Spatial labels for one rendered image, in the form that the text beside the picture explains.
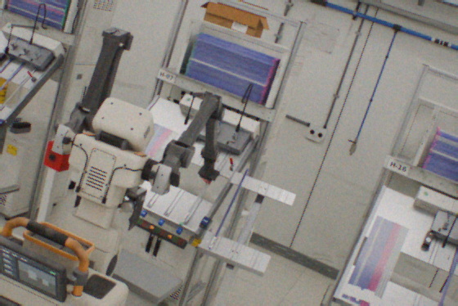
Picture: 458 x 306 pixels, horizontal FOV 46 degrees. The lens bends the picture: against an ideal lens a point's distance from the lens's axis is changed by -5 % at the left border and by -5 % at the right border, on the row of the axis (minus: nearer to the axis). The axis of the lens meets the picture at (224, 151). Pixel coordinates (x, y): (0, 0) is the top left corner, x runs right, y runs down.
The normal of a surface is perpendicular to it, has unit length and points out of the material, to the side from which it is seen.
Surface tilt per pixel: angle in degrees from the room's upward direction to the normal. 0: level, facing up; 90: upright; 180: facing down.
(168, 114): 43
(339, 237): 90
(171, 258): 90
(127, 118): 48
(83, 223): 82
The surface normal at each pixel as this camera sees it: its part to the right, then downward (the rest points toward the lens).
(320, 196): -0.37, 0.12
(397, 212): -0.04, -0.57
